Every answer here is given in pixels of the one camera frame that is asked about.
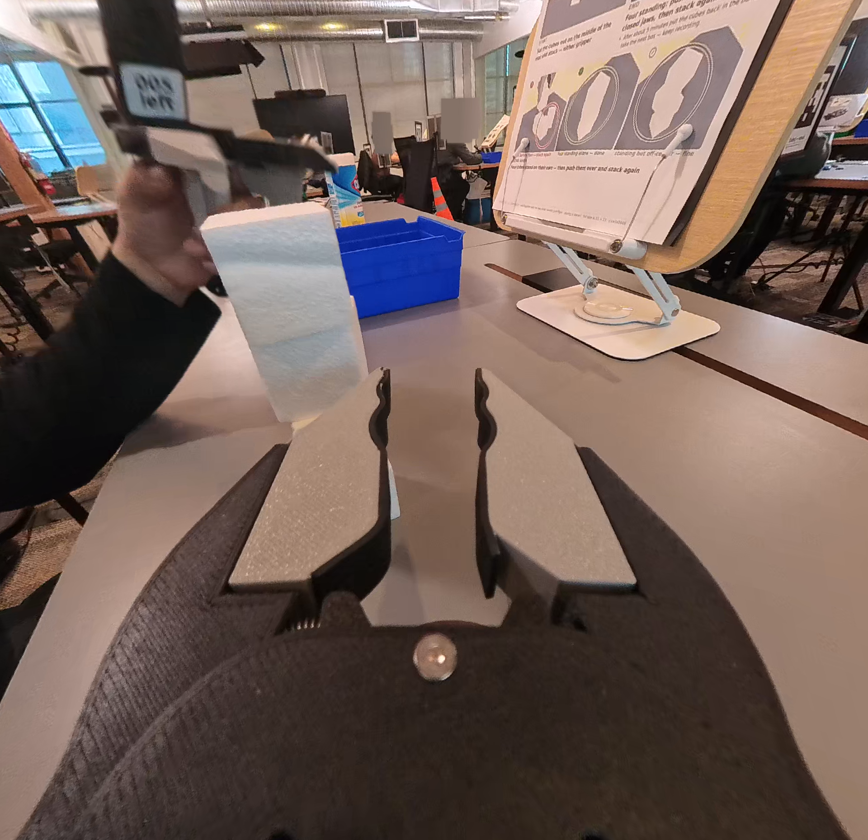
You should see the black and white tag board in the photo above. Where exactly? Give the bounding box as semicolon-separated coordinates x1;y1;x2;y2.
780;37;857;160

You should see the white stand with wooden board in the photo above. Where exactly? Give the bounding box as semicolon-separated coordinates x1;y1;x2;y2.
491;0;868;361

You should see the blue plastic bin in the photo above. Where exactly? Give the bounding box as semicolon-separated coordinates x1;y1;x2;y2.
337;215;466;319

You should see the white wipes canister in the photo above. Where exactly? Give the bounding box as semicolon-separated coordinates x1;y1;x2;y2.
324;152;367;230

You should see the printed instruction sheet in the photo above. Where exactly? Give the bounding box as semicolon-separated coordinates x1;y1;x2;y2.
494;0;811;244

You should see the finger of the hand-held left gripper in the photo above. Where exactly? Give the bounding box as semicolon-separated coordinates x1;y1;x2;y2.
227;133;339;208

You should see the black monitor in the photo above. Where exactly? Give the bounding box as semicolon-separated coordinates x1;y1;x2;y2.
253;94;354;153

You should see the person's left hand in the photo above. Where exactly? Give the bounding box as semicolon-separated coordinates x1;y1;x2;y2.
110;159;221;309

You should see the background work table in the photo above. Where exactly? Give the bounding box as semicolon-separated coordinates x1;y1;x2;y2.
787;176;868;312

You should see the wooden top desk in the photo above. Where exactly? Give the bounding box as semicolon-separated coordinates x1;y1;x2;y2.
0;199;119;339

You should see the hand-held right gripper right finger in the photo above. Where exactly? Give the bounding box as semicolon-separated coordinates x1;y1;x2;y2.
475;367;638;619

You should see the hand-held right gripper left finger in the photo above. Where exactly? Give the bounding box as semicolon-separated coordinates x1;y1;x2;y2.
229;367;393;600

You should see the person's left forearm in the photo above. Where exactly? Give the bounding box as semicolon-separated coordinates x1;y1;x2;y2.
0;253;223;512

